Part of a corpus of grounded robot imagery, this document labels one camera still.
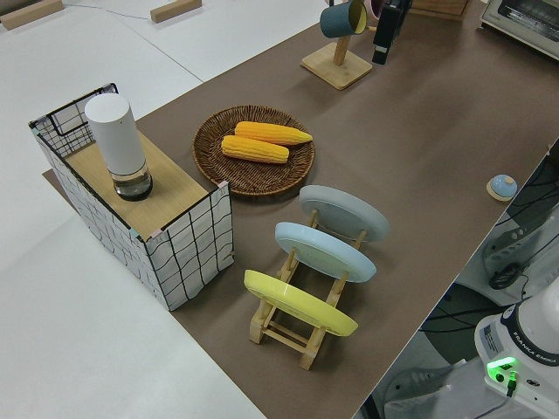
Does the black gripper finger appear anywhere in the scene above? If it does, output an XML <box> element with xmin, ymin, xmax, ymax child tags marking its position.
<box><xmin>371</xmin><ymin>0</ymin><xmax>414</xmax><ymax>66</ymax></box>

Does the dark blue mug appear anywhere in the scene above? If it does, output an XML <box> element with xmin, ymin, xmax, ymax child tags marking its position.
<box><xmin>319</xmin><ymin>0</ymin><xmax>369</xmax><ymax>39</ymax></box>

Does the wooden mug rack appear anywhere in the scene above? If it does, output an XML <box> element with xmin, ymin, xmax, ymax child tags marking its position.
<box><xmin>300</xmin><ymin>24</ymin><xmax>375</xmax><ymax>91</ymax></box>

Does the brown table mat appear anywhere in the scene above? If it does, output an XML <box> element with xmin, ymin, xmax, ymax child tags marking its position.
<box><xmin>42</xmin><ymin>0</ymin><xmax>559</xmax><ymax>419</ymax></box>

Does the white toaster oven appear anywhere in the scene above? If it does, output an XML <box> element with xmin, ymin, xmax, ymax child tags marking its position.
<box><xmin>479</xmin><ymin>0</ymin><xmax>559</xmax><ymax>60</ymax></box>

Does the yellow corn cob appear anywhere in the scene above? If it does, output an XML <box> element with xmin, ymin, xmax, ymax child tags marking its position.
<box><xmin>221</xmin><ymin>134</ymin><xmax>291</xmax><ymax>165</ymax></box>
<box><xmin>234</xmin><ymin>121</ymin><xmax>314</xmax><ymax>147</ymax></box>

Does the grey plate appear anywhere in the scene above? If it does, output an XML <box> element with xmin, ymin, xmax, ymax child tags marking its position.
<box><xmin>298</xmin><ymin>184</ymin><xmax>391</xmax><ymax>244</ymax></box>

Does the blue bell on wooden base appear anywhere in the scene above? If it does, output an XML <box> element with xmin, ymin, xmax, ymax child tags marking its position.
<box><xmin>486</xmin><ymin>174</ymin><xmax>519</xmax><ymax>202</ymax></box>

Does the brown wicker basket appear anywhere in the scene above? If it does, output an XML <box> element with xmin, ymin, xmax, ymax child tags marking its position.
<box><xmin>192</xmin><ymin>105</ymin><xmax>316</xmax><ymax>202</ymax></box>

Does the wooden block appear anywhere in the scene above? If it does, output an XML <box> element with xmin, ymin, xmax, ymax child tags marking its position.
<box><xmin>0</xmin><ymin>0</ymin><xmax>63</xmax><ymax>31</ymax></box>
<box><xmin>149</xmin><ymin>0</ymin><xmax>204</xmax><ymax>24</ymax></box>

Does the light blue plate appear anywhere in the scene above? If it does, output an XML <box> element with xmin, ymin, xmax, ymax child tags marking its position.
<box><xmin>274</xmin><ymin>221</ymin><xmax>378</xmax><ymax>284</ymax></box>

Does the yellow plate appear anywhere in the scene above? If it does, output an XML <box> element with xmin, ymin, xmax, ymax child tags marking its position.
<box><xmin>243</xmin><ymin>269</ymin><xmax>360</xmax><ymax>338</ymax></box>

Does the white cylinder bottle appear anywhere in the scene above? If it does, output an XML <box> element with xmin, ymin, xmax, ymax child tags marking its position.
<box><xmin>84</xmin><ymin>94</ymin><xmax>155</xmax><ymax>203</ymax></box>

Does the wooden plate rack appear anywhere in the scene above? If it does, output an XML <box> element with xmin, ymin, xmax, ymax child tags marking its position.
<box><xmin>248</xmin><ymin>208</ymin><xmax>370</xmax><ymax>371</ymax></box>

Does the wire grid wooden shelf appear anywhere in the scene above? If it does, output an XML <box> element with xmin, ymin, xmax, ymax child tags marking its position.
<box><xmin>29</xmin><ymin>81</ymin><xmax>235</xmax><ymax>312</ymax></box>

